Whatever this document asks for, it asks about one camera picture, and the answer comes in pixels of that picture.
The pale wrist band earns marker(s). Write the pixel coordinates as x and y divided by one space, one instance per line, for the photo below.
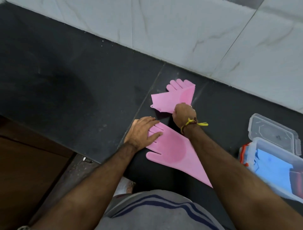
23 228

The person's left hand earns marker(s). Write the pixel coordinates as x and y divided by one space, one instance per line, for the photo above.
138 134

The pink silicone scrubbing glove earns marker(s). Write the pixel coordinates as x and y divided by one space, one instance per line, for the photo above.
170 98
176 151

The person's right hand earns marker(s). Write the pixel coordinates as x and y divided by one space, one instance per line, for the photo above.
182 115

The clear plastic storage box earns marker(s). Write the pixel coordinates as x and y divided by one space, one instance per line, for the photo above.
272 180

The blue cloth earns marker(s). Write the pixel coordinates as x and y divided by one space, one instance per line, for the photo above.
272 168

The grey striped shirt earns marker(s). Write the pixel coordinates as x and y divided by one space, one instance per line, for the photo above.
153 210

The clear plastic box lid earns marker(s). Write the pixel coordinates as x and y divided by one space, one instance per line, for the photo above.
272 134

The person's left thumb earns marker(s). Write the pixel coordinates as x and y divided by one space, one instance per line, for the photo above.
155 135

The person's right fingers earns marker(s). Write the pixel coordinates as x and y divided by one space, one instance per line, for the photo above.
191 109

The orange box latch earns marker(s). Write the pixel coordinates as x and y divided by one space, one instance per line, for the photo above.
243 155

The person's right forearm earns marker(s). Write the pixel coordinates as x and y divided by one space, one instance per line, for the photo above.
236 180

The brown wooden cabinet door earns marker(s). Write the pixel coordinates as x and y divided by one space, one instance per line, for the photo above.
26 180

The yellow thread wrist band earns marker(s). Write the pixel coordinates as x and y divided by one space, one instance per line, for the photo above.
193 122

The person's left forearm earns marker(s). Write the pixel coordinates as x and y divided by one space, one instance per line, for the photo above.
94 182

